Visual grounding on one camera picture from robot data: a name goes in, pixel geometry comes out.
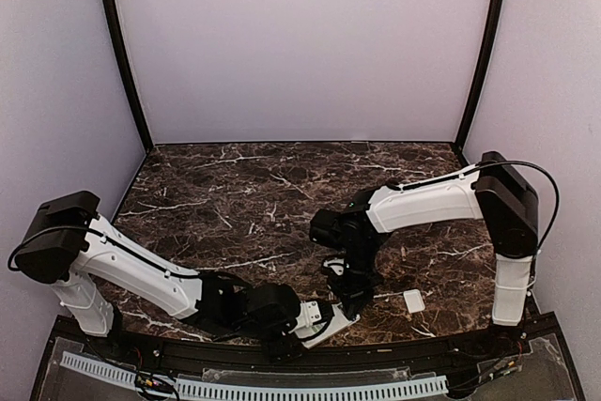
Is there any right black frame post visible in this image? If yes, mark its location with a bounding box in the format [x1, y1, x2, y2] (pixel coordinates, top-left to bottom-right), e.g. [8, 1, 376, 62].
[454, 0, 503, 151]

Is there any white remote control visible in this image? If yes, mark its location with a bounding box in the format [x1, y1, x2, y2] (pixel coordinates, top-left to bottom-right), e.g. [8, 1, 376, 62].
[301, 302, 361, 349]

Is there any black front table rail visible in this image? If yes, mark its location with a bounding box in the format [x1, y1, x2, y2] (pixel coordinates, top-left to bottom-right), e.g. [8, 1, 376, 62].
[73, 330, 531, 374]

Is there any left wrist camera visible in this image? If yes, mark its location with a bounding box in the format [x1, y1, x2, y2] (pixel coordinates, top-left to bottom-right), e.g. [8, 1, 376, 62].
[293, 300, 334, 343]

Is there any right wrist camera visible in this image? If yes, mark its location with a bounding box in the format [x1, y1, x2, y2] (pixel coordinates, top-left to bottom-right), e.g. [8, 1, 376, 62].
[320, 254, 347, 280]

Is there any white battery cover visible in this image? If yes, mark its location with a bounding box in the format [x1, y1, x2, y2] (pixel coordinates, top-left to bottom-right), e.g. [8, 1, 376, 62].
[403, 289, 425, 314]

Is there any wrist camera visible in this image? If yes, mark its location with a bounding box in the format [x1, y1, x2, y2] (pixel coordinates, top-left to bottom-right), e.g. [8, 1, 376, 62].
[293, 300, 334, 343]
[320, 254, 347, 280]

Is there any white slotted cable duct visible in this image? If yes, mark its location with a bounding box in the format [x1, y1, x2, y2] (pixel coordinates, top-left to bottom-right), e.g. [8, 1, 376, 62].
[60, 351, 448, 400]

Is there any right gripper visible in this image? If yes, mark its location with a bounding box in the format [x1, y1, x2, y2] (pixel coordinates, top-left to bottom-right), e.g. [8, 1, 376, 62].
[326, 238, 385, 317]

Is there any black frame post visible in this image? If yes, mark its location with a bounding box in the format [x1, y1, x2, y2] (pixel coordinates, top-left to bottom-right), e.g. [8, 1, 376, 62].
[454, 0, 503, 151]
[101, 0, 154, 153]

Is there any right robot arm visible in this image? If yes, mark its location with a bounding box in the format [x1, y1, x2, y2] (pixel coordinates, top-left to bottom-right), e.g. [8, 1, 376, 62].
[309, 151, 559, 358]

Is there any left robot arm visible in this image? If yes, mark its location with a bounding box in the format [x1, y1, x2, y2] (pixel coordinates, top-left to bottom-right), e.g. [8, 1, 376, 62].
[8, 191, 305, 362]

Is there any left black frame post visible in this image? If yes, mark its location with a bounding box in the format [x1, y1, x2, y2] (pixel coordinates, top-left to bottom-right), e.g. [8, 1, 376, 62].
[101, 0, 154, 153]

